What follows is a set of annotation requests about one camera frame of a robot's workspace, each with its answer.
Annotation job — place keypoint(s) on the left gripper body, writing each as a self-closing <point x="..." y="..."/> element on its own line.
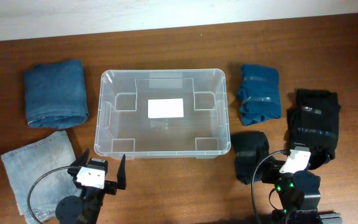
<point x="97" y="195"/>

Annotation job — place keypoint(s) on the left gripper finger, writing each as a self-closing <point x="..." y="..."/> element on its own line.
<point x="121" y="174"/>
<point x="81" y="161"/>

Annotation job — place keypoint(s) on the dark blue jeans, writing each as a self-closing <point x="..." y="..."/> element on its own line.
<point x="55" y="95"/>

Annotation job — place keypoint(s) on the light blue jeans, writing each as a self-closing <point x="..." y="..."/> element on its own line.
<point x="26" y="164"/>

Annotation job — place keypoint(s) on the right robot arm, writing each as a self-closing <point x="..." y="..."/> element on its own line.
<point x="299" y="195"/>

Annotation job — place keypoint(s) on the teal taped shirt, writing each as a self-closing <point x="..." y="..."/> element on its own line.
<point x="259" y="94"/>

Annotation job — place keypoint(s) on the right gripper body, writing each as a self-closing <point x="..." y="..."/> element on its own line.
<point x="275" y="175"/>

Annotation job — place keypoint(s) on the large black taped garment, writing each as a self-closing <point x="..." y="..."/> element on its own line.
<point x="314" y="123"/>

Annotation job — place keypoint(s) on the clear plastic storage container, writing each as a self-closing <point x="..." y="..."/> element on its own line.
<point x="163" y="114"/>

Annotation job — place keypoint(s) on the small black taped garment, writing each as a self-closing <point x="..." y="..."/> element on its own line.
<point x="250" y="148"/>

